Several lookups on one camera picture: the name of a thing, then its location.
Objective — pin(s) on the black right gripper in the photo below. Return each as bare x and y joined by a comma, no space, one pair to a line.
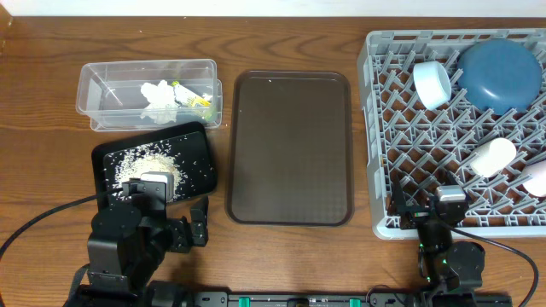
418,211

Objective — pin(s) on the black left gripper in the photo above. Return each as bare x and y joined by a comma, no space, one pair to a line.
182,242

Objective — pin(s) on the leftover rice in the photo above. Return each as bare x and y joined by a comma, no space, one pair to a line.
186,157

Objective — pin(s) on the white cup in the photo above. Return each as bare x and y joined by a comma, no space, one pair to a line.
492,157

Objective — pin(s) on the light blue bowl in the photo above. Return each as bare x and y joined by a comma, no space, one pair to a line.
432,84

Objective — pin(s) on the pink cup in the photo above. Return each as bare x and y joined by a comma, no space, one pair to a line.
535,184

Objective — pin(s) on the yellow snack wrapper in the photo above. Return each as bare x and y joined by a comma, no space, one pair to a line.
185,97

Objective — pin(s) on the white paper napkin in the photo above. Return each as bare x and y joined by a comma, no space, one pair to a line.
162,107

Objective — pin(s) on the dark blue plate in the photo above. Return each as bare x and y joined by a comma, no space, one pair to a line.
500,75

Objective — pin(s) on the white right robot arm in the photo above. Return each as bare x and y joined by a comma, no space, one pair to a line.
453,269

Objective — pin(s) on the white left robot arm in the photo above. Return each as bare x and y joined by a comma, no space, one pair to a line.
128,243

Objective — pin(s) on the grey dishwasher rack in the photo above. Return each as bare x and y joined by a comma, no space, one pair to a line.
415,145

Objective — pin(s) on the black plastic waste tray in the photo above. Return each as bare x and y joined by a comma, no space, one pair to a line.
114,196

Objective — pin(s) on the clear plastic waste bin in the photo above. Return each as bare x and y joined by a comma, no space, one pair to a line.
110,92

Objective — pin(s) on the brown serving tray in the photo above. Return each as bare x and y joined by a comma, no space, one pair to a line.
290,158

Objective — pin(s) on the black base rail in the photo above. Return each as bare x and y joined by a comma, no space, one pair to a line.
298,299

